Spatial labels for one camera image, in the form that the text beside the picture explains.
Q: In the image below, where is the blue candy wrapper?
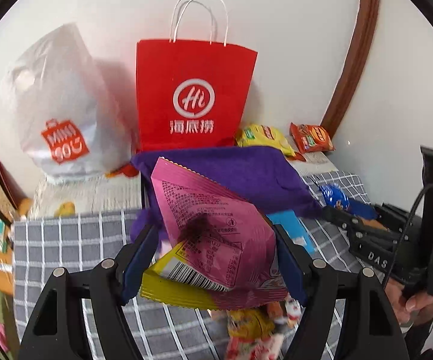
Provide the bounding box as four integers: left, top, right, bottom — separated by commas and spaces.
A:
319, 184, 350, 211

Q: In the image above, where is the panda print snack pack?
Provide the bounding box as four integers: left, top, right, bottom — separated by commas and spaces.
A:
266, 294, 302, 328

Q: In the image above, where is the strawberry white snack bag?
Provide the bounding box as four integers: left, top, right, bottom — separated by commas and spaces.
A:
224, 333, 284, 360

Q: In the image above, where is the yellow mustard snack bag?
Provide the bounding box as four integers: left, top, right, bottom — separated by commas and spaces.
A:
209, 308, 275, 341

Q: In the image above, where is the magenta snack bag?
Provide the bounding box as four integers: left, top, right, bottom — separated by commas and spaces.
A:
151, 158, 288, 310

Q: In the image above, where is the person's right hand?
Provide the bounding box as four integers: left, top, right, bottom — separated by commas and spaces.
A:
385, 279, 433, 326

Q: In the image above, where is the blue tissue pack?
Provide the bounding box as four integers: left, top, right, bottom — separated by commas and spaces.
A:
268, 210, 315, 254

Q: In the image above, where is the grey checked tablecloth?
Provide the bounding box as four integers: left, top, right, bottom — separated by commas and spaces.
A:
13, 171, 369, 359

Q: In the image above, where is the purple towel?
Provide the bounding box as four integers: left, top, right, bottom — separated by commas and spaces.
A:
130, 146, 322, 241

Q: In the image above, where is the orange Lays chips bag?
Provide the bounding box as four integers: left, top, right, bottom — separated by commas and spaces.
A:
290, 124, 334, 153

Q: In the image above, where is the wooden bedside table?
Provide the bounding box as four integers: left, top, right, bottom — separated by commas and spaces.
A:
0, 249, 14, 296

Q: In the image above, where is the yellow Lays chips bag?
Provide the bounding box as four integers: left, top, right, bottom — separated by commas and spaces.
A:
236, 124, 295, 157

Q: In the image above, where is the red paper shopping bag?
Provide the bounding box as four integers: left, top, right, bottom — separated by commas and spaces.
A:
136, 0, 259, 152

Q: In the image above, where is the white plastic Miniso bag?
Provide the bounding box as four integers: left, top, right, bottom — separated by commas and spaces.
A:
0, 23, 132, 184

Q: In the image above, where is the brown wooden door frame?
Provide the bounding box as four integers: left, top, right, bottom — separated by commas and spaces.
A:
321, 0, 380, 138

